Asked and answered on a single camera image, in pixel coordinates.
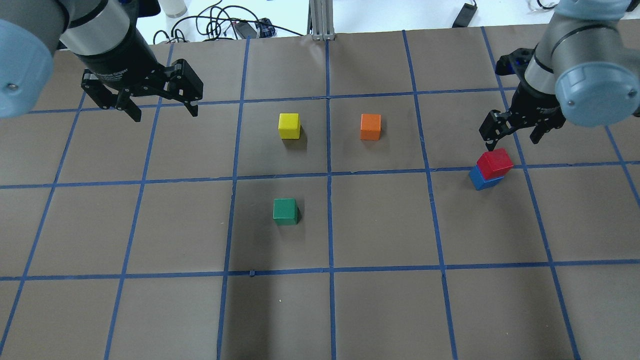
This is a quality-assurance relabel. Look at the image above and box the aluminium frame post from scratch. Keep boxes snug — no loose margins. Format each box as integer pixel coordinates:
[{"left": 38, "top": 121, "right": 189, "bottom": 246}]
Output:
[{"left": 307, "top": 0, "right": 336, "bottom": 41}]

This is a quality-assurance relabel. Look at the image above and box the black power adapter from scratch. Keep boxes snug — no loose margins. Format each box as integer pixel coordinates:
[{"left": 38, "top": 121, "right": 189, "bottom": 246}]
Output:
[{"left": 451, "top": 3, "right": 478, "bottom": 28}]

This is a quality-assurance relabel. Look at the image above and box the green wooden block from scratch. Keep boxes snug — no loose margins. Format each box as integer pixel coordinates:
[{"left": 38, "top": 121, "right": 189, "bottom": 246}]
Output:
[{"left": 272, "top": 198, "right": 300, "bottom": 226}]

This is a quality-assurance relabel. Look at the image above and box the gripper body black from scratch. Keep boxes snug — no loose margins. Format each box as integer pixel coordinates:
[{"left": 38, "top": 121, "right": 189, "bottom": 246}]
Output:
[
  {"left": 81, "top": 48, "right": 204, "bottom": 111},
  {"left": 478, "top": 82, "right": 566, "bottom": 141}
]

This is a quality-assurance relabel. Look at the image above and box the orange wooden block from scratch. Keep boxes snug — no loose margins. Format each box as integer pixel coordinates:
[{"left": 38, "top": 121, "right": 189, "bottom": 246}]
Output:
[{"left": 359, "top": 113, "right": 382, "bottom": 141}]

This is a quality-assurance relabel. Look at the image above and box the blue wooden block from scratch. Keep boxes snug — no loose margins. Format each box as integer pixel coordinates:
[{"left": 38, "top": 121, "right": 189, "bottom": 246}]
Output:
[{"left": 468, "top": 165, "right": 505, "bottom": 191}]

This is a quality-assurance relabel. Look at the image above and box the white cardboard tube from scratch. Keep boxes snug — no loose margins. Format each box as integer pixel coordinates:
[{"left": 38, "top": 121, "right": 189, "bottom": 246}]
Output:
[{"left": 158, "top": 0, "right": 188, "bottom": 19}]

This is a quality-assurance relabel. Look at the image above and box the yellow wooden block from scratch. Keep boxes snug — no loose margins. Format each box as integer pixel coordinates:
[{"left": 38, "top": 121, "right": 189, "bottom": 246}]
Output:
[{"left": 278, "top": 112, "right": 302, "bottom": 140}]

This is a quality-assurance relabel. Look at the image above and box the red wooden block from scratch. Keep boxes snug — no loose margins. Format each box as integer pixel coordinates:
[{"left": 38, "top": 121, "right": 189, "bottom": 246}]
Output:
[{"left": 476, "top": 148, "right": 515, "bottom": 180}]

